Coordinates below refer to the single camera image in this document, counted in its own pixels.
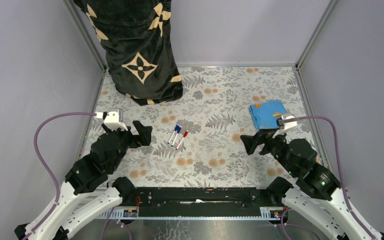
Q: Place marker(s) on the white pen red tip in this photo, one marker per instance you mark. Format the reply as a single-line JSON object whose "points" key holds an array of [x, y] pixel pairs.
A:
{"points": [[180, 143]]}

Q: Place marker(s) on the white pen blue tip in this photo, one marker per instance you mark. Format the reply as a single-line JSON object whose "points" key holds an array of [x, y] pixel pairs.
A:
{"points": [[171, 137]]}

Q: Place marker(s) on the white pen black tip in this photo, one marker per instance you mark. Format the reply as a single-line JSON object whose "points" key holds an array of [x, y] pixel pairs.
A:
{"points": [[175, 139]]}

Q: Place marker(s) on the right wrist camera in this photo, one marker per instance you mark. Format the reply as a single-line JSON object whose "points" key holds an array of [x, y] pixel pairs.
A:
{"points": [[285, 123]]}

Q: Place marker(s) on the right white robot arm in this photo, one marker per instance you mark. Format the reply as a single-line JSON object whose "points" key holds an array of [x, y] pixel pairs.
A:
{"points": [[318, 195]]}

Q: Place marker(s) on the slotted cable duct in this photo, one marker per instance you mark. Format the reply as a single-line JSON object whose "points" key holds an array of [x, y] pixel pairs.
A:
{"points": [[201, 212]]}

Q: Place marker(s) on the blue folded cloth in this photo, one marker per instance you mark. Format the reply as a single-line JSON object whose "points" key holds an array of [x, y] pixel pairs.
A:
{"points": [[264, 115]]}

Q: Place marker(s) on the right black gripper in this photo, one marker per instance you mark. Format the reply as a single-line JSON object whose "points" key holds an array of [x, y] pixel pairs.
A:
{"points": [[264, 136]]}

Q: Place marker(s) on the black gold patterned robe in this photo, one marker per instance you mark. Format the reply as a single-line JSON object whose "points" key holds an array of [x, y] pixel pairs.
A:
{"points": [[136, 37]]}

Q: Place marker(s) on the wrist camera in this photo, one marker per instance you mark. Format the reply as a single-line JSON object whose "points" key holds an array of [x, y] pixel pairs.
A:
{"points": [[285, 123], [112, 119]]}

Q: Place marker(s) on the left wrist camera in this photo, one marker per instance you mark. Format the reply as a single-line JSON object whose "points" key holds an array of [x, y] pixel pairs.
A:
{"points": [[112, 119]]}

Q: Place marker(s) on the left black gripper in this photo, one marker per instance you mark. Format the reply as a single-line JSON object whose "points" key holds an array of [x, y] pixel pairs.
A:
{"points": [[144, 139]]}

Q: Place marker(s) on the floral table mat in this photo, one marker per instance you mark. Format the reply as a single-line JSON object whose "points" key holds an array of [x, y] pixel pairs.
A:
{"points": [[214, 109]]}

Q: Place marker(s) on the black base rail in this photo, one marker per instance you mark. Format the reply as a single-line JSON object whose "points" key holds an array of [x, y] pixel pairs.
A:
{"points": [[246, 197]]}

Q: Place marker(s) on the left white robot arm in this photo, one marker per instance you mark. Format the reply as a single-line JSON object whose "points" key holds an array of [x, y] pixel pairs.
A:
{"points": [[62, 218]]}

